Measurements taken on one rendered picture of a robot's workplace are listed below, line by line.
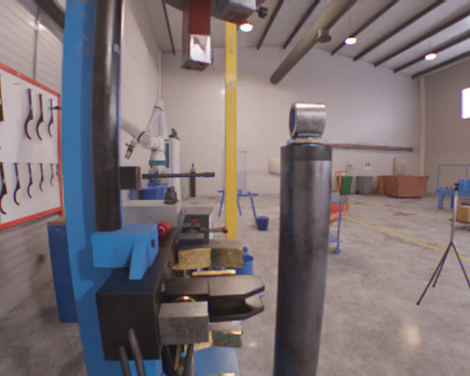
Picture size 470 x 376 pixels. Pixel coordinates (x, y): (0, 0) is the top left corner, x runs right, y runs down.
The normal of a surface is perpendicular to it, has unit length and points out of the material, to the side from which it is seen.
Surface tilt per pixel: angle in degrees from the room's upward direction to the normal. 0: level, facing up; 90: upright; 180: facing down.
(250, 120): 90
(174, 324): 90
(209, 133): 90
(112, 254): 90
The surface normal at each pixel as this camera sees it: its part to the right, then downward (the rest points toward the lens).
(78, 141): 0.14, 0.08
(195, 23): 0.48, 0.07
